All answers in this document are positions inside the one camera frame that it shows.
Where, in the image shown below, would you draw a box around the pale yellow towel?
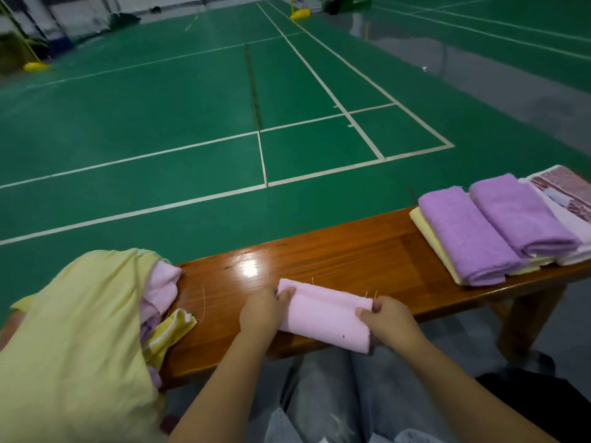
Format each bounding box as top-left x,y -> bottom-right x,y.
0,249 -> 173,443
409,206 -> 464,286
508,255 -> 557,277

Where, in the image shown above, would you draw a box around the brown wooden bench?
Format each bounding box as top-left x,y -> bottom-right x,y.
159,206 -> 591,391

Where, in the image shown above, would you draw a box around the person's grey trousers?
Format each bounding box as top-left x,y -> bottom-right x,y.
277,346 -> 463,443

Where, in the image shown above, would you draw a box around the person's left forearm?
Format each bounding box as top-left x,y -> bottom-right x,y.
171,327 -> 278,443

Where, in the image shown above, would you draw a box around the light pink towel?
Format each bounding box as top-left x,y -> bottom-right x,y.
521,178 -> 591,268
277,278 -> 376,355
139,261 -> 184,389

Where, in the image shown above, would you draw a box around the yellow white striped cloth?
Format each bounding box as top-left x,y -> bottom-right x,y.
143,309 -> 199,371

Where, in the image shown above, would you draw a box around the person's right forearm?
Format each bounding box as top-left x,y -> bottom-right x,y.
397,337 -> 561,443

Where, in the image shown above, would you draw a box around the black sports bag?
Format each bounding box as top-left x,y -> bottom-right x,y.
323,0 -> 372,15

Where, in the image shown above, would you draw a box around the purple towel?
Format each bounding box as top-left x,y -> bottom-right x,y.
417,186 -> 526,288
469,173 -> 581,260

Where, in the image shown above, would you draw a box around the red patterned towel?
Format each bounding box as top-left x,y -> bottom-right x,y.
528,165 -> 591,223

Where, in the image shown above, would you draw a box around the person's right hand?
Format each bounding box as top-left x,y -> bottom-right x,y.
356,295 -> 428,357

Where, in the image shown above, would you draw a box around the person's left hand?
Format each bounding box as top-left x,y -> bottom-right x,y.
239,285 -> 296,340

